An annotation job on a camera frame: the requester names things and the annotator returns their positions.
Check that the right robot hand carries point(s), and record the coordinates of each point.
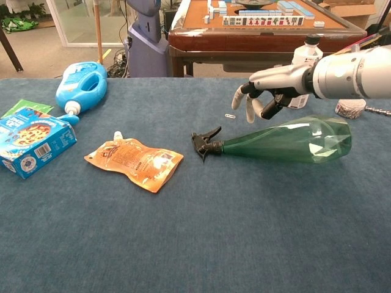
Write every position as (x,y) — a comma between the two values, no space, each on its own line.
(281,76)

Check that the green spray bottle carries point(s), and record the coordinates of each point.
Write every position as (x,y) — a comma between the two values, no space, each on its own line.
(290,140)

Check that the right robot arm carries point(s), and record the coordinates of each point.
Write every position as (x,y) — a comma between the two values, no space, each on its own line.
(351,73)

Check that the white bottle black cap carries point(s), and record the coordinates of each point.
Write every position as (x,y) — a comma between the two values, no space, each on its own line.
(308,50)

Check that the blue detergent bottle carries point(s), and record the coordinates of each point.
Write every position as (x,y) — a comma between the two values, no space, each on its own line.
(76,79)

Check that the brown mahjong table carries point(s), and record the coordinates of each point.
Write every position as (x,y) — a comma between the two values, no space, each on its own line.
(244,39)

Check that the row of face-up mahjong tiles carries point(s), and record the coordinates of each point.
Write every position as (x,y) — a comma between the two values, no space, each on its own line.
(262,21)

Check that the single white mahjong tile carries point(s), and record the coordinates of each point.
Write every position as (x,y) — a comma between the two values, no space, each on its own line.
(319,24)

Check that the metal paperclip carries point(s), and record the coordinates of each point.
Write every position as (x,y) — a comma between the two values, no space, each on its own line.
(230,116)

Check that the black dice dome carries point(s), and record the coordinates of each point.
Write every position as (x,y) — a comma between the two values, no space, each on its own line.
(253,3)

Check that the small patterned roll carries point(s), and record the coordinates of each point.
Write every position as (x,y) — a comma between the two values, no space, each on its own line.
(351,110)

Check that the single standing mahjong tile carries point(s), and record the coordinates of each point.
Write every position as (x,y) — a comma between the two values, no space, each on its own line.
(206,19)

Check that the cardboard box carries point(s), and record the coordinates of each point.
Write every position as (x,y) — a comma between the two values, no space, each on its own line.
(357,13)

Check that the metal drill bit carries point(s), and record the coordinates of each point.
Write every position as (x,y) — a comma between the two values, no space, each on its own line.
(378,111)

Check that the black tripod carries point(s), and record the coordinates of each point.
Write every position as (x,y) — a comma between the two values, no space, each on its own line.
(382,12)

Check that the orange spout pouch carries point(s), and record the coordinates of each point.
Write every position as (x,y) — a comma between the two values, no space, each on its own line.
(137,158)

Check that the wooden pole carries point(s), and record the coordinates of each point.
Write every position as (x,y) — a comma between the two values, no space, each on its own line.
(98,30)

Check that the white framed glass partition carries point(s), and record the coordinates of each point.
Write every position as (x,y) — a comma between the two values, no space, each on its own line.
(91,44)

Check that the blue table cloth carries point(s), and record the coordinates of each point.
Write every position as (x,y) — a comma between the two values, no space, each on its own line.
(152,238)

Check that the green snack packet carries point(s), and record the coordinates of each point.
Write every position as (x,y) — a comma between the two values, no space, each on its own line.
(27,107)

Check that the blue cookie box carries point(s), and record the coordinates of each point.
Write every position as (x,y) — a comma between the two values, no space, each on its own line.
(33,143)

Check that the green bag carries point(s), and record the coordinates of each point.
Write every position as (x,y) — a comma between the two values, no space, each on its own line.
(18,25)

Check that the dark table leg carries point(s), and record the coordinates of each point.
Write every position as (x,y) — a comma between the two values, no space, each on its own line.
(12,55)

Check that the blue white mahjong tile wall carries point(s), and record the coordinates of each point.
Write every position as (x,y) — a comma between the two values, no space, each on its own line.
(259,12)
(296,9)
(221,7)

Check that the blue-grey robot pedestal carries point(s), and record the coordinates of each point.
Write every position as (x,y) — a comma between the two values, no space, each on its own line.
(146,52)

